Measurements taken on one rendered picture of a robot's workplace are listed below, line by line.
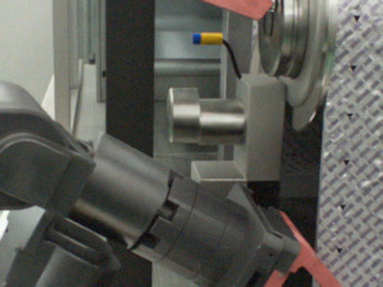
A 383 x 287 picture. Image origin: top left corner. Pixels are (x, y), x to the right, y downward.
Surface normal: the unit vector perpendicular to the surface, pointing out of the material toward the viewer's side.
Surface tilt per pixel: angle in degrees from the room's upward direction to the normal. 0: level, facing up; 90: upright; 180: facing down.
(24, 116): 94
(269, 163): 90
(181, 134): 124
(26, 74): 90
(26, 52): 90
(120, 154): 38
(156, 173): 43
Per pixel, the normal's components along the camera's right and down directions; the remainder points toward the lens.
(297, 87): -1.00, 0.00
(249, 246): -0.86, -0.47
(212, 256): 0.05, 0.30
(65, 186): 0.36, 0.32
